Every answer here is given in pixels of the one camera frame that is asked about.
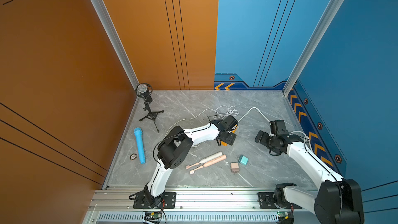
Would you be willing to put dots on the green circuit board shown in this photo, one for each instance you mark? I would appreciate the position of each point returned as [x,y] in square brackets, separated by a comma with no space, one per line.
[152,217]
[285,218]

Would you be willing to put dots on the black microphone on tripod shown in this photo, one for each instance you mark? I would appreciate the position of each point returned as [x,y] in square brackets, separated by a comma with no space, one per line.
[144,91]

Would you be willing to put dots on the orange power strip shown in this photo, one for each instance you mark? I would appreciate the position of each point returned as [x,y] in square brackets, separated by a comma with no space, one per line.
[227,137]

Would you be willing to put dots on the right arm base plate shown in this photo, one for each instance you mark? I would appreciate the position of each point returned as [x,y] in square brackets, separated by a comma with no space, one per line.
[267,201]

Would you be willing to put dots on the aluminium rail frame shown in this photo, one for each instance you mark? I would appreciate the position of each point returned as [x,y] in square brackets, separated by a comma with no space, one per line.
[193,205]

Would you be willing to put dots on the pink electric toothbrush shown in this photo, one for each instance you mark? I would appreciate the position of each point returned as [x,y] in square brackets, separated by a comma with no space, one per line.
[210,163]

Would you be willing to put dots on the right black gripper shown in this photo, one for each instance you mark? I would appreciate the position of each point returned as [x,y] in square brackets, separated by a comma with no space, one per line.
[261,140]

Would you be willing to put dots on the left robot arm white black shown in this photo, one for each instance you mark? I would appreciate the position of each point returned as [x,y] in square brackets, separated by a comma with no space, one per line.
[174,148]

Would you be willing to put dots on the teal charger adapter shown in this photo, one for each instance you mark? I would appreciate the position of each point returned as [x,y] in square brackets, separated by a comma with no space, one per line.
[243,160]

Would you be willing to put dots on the small round brown object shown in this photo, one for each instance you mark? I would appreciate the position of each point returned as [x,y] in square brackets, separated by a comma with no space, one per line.
[133,156]

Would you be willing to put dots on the white electric toothbrush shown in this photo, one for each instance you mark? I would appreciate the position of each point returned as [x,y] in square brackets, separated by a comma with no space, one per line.
[203,161]

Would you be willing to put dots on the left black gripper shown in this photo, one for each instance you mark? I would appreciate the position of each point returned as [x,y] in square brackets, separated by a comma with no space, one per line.
[232,139]

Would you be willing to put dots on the blue handheld microphone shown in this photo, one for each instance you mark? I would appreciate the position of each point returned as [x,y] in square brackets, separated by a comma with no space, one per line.
[138,133]

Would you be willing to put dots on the right green circuit board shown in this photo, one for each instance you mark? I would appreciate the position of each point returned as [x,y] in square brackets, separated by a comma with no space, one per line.
[285,218]

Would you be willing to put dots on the left green circuit board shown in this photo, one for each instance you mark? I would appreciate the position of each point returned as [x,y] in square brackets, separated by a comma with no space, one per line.
[152,217]

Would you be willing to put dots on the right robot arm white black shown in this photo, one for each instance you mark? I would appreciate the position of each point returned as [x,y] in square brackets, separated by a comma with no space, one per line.
[338,200]

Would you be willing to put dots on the pink charger adapter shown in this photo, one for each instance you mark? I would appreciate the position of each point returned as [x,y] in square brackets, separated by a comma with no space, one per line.
[234,167]

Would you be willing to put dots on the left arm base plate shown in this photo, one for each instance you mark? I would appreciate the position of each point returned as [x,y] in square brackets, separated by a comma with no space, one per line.
[165,201]

